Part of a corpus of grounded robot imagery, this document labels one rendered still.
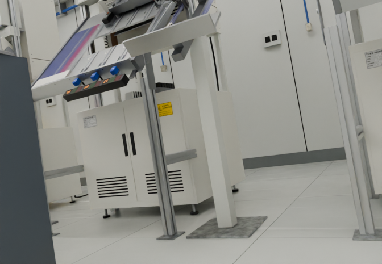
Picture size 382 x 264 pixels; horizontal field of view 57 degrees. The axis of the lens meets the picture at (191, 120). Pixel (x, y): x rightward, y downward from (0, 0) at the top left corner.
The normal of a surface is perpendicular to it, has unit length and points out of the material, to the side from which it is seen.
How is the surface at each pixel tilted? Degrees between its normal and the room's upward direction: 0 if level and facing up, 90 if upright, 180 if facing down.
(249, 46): 90
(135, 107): 90
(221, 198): 90
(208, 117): 90
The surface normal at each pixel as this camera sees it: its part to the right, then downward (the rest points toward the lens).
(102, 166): -0.48, 0.04
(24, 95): 0.89, -0.16
